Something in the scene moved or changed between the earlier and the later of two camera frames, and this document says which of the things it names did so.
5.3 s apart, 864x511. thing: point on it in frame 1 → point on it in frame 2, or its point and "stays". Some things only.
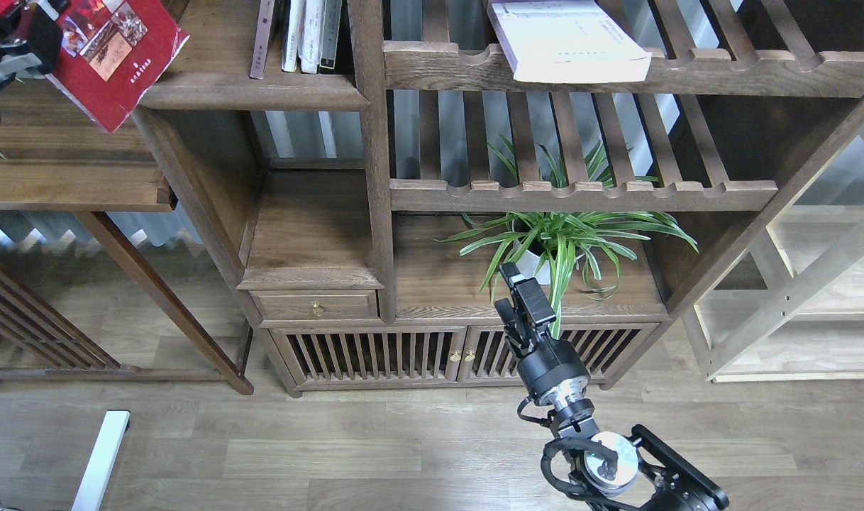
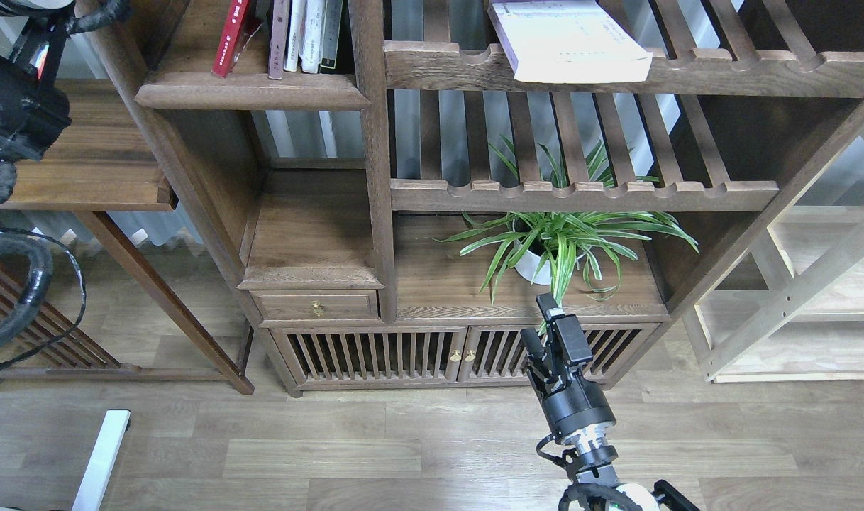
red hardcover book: x=112 y=52 → x=228 y=47
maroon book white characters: x=260 y=43 → x=281 y=13
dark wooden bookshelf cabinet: x=372 y=165 stays
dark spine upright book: x=330 y=37 stays
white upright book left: x=290 y=47 stays
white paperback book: x=566 y=41 stays
